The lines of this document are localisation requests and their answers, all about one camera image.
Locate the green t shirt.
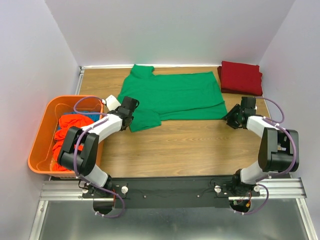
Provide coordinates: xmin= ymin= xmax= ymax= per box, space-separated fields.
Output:
xmin=117 ymin=64 xmax=227 ymax=132

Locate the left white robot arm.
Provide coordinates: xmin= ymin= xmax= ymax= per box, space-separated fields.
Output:
xmin=57 ymin=95 xmax=140 ymax=198

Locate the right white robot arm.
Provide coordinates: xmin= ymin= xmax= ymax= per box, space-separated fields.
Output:
xmin=214 ymin=96 xmax=300 ymax=196

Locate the blue t shirt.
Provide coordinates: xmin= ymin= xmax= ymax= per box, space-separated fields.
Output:
xmin=57 ymin=112 xmax=100 ymax=130

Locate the folded dark red t shirt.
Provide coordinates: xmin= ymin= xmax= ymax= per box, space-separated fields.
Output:
xmin=217 ymin=65 xmax=263 ymax=97

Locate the orange t shirt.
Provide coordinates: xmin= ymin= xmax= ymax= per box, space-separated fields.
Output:
xmin=52 ymin=113 xmax=94 ymax=172

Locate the orange plastic basket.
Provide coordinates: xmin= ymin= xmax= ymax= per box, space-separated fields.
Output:
xmin=27 ymin=94 xmax=107 ymax=174

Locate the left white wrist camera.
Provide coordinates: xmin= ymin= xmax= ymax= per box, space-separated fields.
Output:
xmin=101 ymin=94 xmax=121 ymax=111

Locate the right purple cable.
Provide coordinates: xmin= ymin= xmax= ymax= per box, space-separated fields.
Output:
xmin=233 ymin=96 xmax=300 ymax=216

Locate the purple cable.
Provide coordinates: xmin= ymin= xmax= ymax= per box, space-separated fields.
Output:
xmin=72 ymin=96 xmax=126 ymax=219
xmin=233 ymin=96 xmax=300 ymax=216

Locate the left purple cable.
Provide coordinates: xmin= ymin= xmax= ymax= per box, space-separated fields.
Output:
xmin=72 ymin=96 xmax=126 ymax=219

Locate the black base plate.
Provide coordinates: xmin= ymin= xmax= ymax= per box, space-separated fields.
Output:
xmin=81 ymin=175 xmax=261 ymax=210

